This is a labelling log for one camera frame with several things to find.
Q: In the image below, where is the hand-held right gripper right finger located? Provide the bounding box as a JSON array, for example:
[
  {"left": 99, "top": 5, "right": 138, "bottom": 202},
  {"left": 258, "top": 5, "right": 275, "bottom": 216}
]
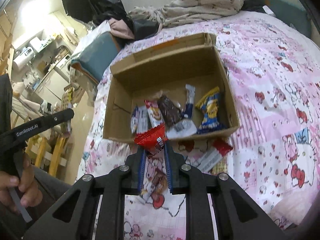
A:
[{"left": 164, "top": 144, "right": 291, "bottom": 240}]

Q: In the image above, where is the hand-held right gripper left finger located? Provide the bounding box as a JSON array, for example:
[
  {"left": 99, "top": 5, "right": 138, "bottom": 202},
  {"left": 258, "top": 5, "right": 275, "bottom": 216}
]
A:
[{"left": 22, "top": 149, "right": 146, "bottom": 240}]

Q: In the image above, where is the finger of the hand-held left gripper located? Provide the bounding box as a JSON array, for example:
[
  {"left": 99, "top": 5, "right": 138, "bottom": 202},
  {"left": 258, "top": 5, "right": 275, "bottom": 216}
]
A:
[{"left": 53, "top": 108, "right": 75, "bottom": 126}]

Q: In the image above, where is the brown snack packet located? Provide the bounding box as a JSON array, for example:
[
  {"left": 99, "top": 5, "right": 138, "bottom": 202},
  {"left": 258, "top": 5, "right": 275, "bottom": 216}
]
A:
[{"left": 140, "top": 167, "right": 168, "bottom": 204}]

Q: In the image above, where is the blue white long packet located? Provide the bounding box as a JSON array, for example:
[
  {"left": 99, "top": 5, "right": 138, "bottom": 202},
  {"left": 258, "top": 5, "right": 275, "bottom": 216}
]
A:
[{"left": 165, "top": 119, "right": 197, "bottom": 139}]

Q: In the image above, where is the white snack packet red end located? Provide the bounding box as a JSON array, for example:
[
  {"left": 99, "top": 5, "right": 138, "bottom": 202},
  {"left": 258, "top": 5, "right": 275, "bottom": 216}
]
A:
[{"left": 194, "top": 140, "right": 233, "bottom": 173}]

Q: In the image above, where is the white and blue snack packet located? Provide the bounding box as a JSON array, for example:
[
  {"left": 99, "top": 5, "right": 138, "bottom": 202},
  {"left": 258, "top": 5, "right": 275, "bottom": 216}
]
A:
[{"left": 131, "top": 105, "right": 150, "bottom": 134}]

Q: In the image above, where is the beige wafer packet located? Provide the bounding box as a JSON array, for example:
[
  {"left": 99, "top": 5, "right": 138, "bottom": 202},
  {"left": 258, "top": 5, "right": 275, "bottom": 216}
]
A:
[{"left": 209, "top": 159, "right": 228, "bottom": 177}]

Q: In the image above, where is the dark chocolate bar packet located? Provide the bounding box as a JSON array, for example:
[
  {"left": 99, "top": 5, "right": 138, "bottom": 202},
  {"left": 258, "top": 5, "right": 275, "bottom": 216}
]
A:
[{"left": 157, "top": 95, "right": 182, "bottom": 128}]

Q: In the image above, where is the red and yellow snack packet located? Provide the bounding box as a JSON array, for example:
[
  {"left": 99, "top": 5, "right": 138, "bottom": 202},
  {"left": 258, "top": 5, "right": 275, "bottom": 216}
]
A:
[{"left": 144, "top": 99, "right": 164, "bottom": 128}]

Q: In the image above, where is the blue and yellow snack packet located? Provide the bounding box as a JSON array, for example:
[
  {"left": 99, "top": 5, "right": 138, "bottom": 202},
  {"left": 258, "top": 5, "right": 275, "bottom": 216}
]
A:
[{"left": 195, "top": 86, "right": 227, "bottom": 134}]

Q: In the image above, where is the slim white and blue packet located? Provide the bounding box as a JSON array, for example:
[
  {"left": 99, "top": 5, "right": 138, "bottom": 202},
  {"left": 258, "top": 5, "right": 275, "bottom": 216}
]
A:
[{"left": 182, "top": 84, "right": 196, "bottom": 119}]

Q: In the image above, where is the cardboard box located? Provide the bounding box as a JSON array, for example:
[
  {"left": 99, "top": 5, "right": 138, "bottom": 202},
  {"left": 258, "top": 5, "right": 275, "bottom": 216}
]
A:
[{"left": 102, "top": 32, "right": 240, "bottom": 144}]

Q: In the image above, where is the person's left hand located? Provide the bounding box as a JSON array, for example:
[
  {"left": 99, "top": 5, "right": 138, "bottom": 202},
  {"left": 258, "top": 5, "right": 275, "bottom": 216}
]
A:
[{"left": 0, "top": 152, "right": 43, "bottom": 214}]

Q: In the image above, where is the white kitchen cabinet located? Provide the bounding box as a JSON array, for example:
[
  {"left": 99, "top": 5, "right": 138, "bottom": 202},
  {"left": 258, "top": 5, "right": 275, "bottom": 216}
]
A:
[{"left": 34, "top": 69, "right": 70, "bottom": 102}]

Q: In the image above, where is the yellow stool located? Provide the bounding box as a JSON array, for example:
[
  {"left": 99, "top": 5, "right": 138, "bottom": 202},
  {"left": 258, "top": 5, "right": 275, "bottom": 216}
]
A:
[{"left": 25, "top": 127, "right": 69, "bottom": 177}]

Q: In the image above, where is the white washing machine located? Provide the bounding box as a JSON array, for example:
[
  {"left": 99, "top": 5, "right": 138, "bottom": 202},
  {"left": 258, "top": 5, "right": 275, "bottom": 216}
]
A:
[{"left": 54, "top": 55, "right": 73, "bottom": 82}]

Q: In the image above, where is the dark grey clothing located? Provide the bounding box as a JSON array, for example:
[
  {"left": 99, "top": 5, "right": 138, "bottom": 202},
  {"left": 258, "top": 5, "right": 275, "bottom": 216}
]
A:
[{"left": 15, "top": 166, "right": 75, "bottom": 232}]

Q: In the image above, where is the white water heater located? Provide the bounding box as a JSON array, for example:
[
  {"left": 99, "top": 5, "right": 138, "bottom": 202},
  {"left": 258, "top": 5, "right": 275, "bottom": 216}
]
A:
[{"left": 12, "top": 55, "right": 32, "bottom": 72}]

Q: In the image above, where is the teal bed end panel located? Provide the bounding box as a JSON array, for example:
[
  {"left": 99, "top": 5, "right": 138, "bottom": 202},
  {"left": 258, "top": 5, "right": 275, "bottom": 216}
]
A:
[{"left": 70, "top": 31, "right": 120, "bottom": 85}]

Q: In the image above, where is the pink cloth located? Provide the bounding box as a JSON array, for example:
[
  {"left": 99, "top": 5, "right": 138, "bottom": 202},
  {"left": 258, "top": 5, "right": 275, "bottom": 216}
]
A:
[{"left": 108, "top": 18, "right": 135, "bottom": 40}]

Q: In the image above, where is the black plastic bag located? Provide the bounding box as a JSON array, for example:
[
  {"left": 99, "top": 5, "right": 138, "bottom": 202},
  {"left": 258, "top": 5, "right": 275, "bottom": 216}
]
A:
[{"left": 57, "top": 0, "right": 135, "bottom": 28}]

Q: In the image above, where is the black garment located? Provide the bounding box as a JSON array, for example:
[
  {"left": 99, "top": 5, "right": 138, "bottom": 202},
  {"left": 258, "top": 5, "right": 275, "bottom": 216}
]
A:
[{"left": 131, "top": 19, "right": 160, "bottom": 41}]

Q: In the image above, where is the pink cartoon print bed sheet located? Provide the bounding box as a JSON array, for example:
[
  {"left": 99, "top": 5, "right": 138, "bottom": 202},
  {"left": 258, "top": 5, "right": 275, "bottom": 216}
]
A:
[{"left": 76, "top": 10, "right": 320, "bottom": 240}]

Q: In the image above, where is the crumpled floral quilt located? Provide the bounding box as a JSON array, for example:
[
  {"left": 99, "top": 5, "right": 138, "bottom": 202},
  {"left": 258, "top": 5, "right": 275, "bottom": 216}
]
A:
[{"left": 127, "top": 0, "right": 245, "bottom": 28}]

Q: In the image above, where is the teal bed side panel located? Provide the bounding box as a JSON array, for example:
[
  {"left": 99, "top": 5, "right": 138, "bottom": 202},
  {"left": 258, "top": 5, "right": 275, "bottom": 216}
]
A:
[{"left": 240, "top": 0, "right": 313, "bottom": 39}]

